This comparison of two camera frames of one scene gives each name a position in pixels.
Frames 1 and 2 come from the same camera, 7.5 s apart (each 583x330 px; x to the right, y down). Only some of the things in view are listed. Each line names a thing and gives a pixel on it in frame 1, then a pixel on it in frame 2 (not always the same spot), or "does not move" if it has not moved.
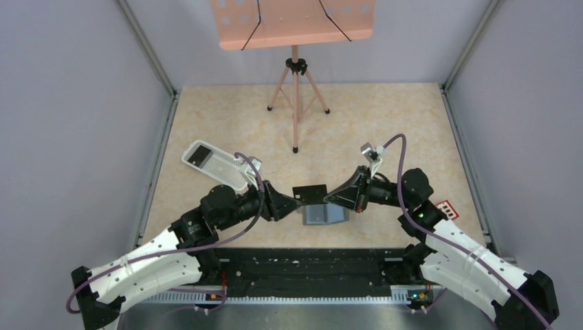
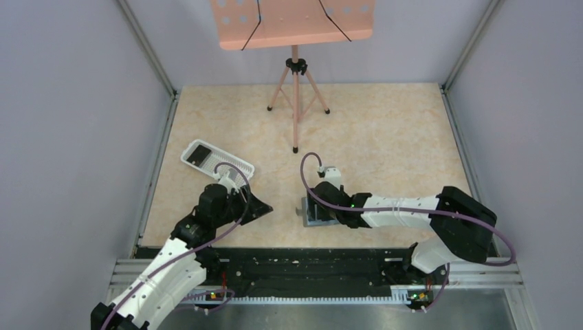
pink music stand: [243, 24] does not move
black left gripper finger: [279, 204] → [255, 209]
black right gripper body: [361, 190] → [313, 207]
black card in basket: [199, 155] does not move
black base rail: [309, 272] does not move
